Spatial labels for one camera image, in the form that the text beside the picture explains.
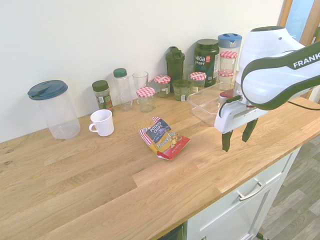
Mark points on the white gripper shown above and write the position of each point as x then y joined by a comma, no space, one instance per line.
232,120

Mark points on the honey BBQ potato chip bag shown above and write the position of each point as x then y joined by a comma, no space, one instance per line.
163,140

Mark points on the clear rectangular plastic container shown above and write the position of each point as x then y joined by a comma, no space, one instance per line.
203,107

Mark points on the glass jar red checked lid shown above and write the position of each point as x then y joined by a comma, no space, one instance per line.
225,80
162,87
228,61
146,98
198,82

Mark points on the small green lidded cup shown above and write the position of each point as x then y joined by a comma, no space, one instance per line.
181,90

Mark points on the clear drinking glass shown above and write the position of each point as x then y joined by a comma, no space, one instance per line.
188,72

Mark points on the white kitchen cabinet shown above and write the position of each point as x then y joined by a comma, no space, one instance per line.
237,217

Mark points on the dark Vega protein tub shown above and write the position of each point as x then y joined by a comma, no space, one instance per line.
206,60

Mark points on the dark green shaker bottle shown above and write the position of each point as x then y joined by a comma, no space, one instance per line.
175,67

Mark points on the clear pitcher light blue lid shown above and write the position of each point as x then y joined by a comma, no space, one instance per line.
228,41

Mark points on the silver cabinet knob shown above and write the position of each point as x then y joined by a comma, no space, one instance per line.
203,237

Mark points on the clear glass mug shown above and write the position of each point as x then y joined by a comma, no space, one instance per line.
140,80

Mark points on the clear bottle green cap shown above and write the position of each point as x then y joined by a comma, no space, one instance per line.
122,90

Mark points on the white ceramic mug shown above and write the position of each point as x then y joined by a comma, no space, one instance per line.
102,123

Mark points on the spice jar dark green lid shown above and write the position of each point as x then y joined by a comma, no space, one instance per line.
102,97

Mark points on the clear pitcher dark blue lid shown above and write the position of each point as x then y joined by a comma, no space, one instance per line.
58,112

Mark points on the wooden door frame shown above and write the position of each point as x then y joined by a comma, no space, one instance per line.
285,12

